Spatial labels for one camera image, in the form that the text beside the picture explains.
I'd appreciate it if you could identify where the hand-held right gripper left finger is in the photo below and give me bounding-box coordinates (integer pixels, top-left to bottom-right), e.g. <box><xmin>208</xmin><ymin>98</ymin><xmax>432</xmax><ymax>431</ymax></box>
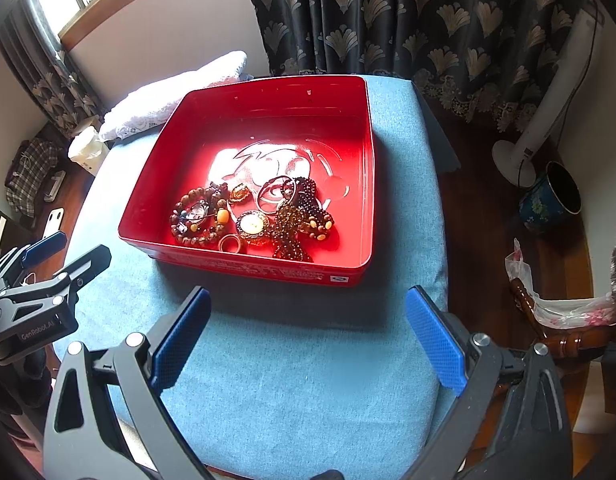
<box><xmin>42</xmin><ymin>286</ymin><xmax>217</xmax><ymax>480</ymax></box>

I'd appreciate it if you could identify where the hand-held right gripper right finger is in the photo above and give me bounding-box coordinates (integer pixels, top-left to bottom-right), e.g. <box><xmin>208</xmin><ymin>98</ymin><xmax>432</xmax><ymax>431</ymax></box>
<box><xmin>404</xmin><ymin>285</ymin><xmax>574</xmax><ymax>480</ymax></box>

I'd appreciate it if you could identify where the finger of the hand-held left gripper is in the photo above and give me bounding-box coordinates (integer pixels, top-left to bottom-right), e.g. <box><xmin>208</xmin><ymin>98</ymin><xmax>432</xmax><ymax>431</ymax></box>
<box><xmin>0</xmin><ymin>245</ymin><xmax>112</xmax><ymax>307</ymax></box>
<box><xmin>0</xmin><ymin>231</ymin><xmax>68</xmax><ymax>287</ymax></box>

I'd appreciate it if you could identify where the brown wooden bead bracelet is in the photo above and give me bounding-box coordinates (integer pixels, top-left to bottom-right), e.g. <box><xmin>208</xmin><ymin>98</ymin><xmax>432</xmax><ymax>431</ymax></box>
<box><xmin>170</xmin><ymin>182</ymin><xmax>236</xmax><ymax>249</ymax></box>

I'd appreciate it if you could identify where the red-brown stone ring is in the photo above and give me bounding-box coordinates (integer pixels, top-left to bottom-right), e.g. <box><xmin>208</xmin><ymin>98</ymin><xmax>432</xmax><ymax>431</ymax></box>
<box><xmin>219</xmin><ymin>233</ymin><xmax>247</xmax><ymax>255</ymax></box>

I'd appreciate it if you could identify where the round amber pendant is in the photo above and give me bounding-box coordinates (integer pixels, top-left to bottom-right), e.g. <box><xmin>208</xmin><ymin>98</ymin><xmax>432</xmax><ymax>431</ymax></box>
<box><xmin>236</xmin><ymin>210</ymin><xmax>271</xmax><ymax>246</ymax></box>

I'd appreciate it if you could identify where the dark brown bead necklace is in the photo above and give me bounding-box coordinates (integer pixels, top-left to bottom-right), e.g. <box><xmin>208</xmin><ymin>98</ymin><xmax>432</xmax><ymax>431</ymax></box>
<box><xmin>265</xmin><ymin>202</ymin><xmax>313</xmax><ymax>263</ymax></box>

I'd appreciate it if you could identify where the multicolour bead bracelet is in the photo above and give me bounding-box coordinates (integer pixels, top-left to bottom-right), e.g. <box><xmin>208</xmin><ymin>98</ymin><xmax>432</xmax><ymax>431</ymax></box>
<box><xmin>306</xmin><ymin>211</ymin><xmax>335</xmax><ymax>242</ymax></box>

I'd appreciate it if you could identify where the silver bangle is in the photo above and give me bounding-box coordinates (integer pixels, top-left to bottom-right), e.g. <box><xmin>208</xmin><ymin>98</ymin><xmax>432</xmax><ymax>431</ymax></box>
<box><xmin>256</xmin><ymin>176</ymin><xmax>299</xmax><ymax>214</ymax></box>

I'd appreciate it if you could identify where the black bead bracelet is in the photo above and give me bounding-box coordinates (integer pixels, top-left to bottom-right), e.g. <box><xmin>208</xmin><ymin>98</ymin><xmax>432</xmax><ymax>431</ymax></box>
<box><xmin>290</xmin><ymin>176</ymin><xmax>323</xmax><ymax>212</ymax></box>

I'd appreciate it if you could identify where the red tin box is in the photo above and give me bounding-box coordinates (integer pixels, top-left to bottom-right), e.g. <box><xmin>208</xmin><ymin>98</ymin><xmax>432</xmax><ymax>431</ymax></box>
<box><xmin>118</xmin><ymin>75</ymin><xmax>376</xmax><ymax>288</ymax></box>

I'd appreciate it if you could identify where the plaid cloth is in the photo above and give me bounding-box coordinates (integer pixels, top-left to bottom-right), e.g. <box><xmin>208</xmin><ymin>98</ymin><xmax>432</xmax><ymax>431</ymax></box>
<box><xmin>5</xmin><ymin>137</ymin><xmax>63</xmax><ymax>218</ymax></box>

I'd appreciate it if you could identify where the white lined trash bin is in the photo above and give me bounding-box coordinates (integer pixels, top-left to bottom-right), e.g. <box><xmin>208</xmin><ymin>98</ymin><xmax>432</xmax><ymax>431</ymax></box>
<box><xmin>68</xmin><ymin>126</ymin><xmax>108</xmax><ymax>177</ymax></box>

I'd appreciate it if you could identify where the blue table cloth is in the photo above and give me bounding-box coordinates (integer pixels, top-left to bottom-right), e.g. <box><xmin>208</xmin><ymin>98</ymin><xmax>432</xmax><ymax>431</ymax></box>
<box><xmin>55</xmin><ymin>74</ymin><xmax>461</xmax><ymax>476</ymax></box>

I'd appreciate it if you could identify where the clear pink-printed plastic bag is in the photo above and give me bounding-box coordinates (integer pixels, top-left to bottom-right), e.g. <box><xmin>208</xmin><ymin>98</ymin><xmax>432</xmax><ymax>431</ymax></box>
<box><xmin>505</xmin><ymin>237</ymin><xmax>616</xmax><ymax>331</ymax></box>

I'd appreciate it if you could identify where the grey patterned window curtain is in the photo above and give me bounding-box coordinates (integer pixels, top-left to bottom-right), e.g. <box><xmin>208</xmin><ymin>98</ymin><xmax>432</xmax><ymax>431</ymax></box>
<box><xmin>0</xmin><ymin>0</ymin><xmax>108</xmax><ymax>138</ymax></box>

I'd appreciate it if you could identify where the blue floral enamel pot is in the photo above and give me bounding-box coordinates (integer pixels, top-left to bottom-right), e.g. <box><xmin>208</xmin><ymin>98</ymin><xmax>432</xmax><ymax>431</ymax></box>
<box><xmin>518</xmin><ymin>161</ymin><xmax>582</xmax><ymax>235</ymax></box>

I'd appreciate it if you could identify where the white lace cloth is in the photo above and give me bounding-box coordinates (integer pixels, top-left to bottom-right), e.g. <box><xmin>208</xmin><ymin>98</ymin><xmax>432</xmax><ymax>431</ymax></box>
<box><xmin>98</xmin><ymin>50</ymin><xmax>249</xmax><ymax>142</ymax></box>

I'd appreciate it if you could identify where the white standing fan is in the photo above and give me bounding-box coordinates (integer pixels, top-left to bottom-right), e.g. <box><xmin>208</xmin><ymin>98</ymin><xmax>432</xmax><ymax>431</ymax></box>
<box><xmin>492</xmin><ymin>0</ymin><xmax>607</xmax><ymax>190</ymax></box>

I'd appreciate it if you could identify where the dark leaf-patterned curtain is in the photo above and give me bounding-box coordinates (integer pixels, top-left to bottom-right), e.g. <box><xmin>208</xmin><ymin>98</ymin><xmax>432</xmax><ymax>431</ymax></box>
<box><xmin>240</xmin><ymin>0</ymin><xmax>596</xmax><ymax>133</ymax></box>

